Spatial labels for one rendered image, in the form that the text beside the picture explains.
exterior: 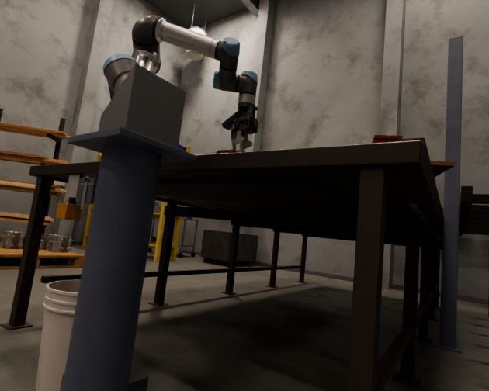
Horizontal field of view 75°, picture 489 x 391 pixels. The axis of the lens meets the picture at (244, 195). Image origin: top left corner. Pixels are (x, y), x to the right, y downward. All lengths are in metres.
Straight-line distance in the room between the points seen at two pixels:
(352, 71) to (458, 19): 1.94
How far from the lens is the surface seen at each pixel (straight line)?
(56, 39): 8.93
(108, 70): 1.19
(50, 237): 5.18
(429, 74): 7.16
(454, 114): 3.03
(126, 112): 0.96
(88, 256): 0.98
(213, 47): 1.42
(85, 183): 1.70
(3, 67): 8.29
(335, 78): 7.70
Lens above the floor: 0.63
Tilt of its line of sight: 7 degrees up
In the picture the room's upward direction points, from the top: 6 degrees clockwise
